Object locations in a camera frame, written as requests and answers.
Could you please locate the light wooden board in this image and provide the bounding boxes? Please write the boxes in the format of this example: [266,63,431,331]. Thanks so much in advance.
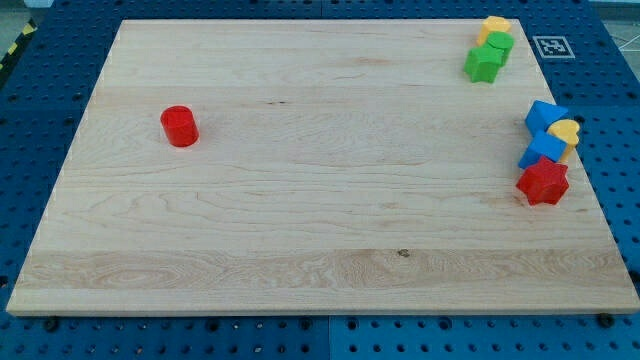
[7,19,639,316]

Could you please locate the green star block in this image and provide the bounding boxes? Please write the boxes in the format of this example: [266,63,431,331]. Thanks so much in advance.
[464,46,503,83]

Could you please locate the red star block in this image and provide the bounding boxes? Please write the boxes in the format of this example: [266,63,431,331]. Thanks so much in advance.
[516,156,570,206]

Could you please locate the black board stop bolt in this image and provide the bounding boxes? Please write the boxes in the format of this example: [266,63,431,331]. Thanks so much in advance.
[42,317,60,333]
[596,313,615,329]

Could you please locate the red cylinder block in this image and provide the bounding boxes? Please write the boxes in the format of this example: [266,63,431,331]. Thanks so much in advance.
[160,105,199,147]

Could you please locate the blue cube block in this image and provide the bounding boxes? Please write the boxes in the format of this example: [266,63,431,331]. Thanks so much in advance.
[518,131,567,169]

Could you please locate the green cylinder block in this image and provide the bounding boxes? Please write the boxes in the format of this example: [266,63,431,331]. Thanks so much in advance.
[485,31,515,66]

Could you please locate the blue triangle block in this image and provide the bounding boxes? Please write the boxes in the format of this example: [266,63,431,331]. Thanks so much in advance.
[525,100,569,136]

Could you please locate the yellow hexagon block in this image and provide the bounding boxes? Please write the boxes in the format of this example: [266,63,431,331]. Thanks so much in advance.
[476,16,512,46]

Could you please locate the yellow heart block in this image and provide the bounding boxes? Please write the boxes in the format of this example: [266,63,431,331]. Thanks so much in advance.
[547,119,580,163]

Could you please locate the white fiducial marker tag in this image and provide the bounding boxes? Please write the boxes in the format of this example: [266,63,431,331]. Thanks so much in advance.
[533,35,575,59]

